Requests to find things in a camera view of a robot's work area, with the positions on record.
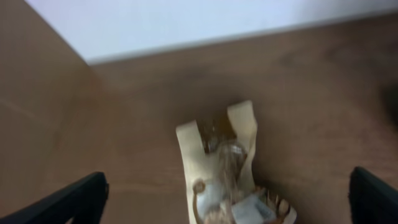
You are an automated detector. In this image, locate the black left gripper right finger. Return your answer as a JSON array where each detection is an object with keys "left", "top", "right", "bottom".
[{"left": 349, "top": 167, "right": 397, "bottom": 224}]

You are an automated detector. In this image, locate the brown white snack pouch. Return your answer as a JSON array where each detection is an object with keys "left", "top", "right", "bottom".
[{"left": 176, "top": 101, "right": 297, "bottom": 224}]

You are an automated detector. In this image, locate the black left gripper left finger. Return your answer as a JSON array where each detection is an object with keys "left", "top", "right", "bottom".
[{"left": 1, "top": 172, "right": 109, "bottom": 224}]

